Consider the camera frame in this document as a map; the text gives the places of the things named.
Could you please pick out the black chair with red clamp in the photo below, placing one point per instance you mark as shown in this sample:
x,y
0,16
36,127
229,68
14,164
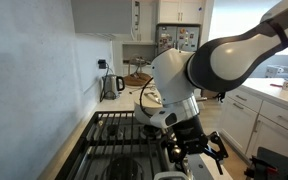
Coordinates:
x,y
267,165

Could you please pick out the stainless steel refrigerator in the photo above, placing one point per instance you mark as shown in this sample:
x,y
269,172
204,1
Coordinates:
x,y
179,36

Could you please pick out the white island cabinets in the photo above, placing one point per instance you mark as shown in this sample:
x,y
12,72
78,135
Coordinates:
x,y
256,115

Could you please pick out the white upper cabinets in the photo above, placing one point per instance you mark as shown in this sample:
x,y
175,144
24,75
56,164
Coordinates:
x,y
180,11

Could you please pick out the round wooden tray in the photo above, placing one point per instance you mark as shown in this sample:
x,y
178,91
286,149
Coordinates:
x,y
137,79

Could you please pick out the white pot rim foreground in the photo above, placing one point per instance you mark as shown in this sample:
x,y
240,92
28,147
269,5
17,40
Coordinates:
x,y
170,174

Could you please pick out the black wall plug adapter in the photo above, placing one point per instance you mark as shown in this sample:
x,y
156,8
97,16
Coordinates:
x,y
102,64

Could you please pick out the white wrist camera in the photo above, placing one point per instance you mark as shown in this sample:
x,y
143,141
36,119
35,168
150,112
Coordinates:
x,y
163,119

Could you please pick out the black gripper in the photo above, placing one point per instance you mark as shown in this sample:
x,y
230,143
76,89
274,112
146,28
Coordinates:
x,y
190,139

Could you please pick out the white pot lid steel handle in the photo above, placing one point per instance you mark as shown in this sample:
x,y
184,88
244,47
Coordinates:
x,y
148,100

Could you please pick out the white cooking pot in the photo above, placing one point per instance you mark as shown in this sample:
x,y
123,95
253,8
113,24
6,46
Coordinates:
x,y
143,114

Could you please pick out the stainless steel electric kettle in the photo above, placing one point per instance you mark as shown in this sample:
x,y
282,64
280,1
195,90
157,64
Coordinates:
x,y
112,85

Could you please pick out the grey range hood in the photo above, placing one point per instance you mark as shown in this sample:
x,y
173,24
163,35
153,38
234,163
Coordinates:
x,y
111,18

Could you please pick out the black gas stove cooktop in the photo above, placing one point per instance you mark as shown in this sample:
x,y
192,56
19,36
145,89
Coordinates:
x,y
116,146

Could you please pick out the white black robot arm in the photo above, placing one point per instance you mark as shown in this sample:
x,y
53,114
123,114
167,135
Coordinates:
x,y
219,65

